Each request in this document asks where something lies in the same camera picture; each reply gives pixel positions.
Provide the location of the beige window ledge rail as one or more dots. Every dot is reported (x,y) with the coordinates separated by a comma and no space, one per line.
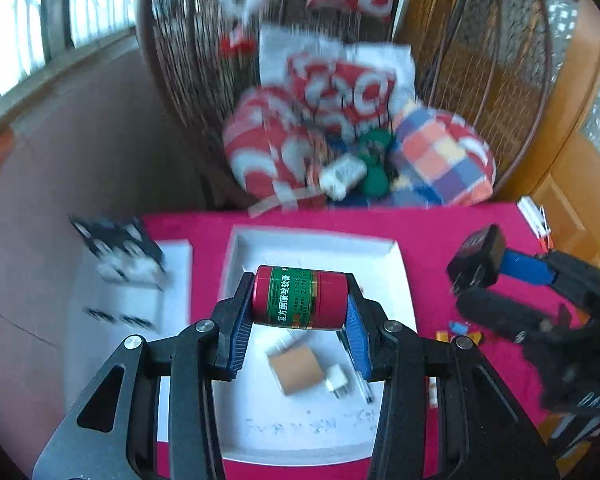
(55,80)

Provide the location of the grey cardboard sheet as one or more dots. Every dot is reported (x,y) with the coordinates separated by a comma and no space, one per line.
(80,160)

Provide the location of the red tablecloth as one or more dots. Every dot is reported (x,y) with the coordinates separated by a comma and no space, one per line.
(430,230)

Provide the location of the white charger plug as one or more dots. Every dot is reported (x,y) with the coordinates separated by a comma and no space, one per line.
(337,379)

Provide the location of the black cat phone holder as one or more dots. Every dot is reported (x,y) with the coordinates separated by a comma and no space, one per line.
(115,245)

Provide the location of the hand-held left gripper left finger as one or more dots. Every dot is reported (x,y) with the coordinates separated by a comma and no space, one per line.
(235,345)

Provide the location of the black power adapter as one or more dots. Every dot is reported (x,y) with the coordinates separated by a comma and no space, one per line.
(475,260)

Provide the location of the white power strip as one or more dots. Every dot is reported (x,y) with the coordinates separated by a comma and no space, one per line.
(342,172)

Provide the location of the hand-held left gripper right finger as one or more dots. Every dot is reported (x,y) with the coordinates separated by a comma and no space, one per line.
(357,345)

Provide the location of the white shallow tray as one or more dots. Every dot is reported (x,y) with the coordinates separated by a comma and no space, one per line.
(290,430)

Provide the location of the wooden glass-panel door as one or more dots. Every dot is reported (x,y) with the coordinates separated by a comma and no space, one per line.
(570,170)

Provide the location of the round red patterned cushion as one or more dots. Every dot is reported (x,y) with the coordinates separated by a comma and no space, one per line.
(260,145)

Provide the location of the white paper sheet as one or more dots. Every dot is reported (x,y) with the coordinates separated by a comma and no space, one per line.
(177,260)

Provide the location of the plaid seat cushion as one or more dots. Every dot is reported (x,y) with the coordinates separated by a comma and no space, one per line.
(440,160)

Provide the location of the white pillow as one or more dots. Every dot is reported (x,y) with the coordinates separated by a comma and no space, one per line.
(275,50)

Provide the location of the red green-label can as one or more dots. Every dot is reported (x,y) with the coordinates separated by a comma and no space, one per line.
(275,297)

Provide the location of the brown tape roll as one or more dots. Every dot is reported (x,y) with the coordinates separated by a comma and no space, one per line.
(295,370)

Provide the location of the square red patterned pillow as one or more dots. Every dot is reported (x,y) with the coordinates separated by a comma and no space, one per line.
(340,85)

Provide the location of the red tassel ornament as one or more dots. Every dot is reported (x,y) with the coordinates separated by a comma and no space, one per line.
(236,42)

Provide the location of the small white object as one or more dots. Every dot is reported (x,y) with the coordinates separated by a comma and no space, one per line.
(285,342)

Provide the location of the small orange blue wrapper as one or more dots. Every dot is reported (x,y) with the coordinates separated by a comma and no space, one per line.
(460,332)

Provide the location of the white cardboard box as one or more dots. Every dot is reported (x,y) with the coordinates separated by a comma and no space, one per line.
(532,212)

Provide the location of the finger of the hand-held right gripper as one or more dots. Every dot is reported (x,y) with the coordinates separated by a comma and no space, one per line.
(505,312)
(525,266)

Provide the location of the window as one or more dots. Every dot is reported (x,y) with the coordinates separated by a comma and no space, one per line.
(20,35)

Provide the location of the brown wicker hanging chair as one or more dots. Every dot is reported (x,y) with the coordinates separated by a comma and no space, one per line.
(180,60)

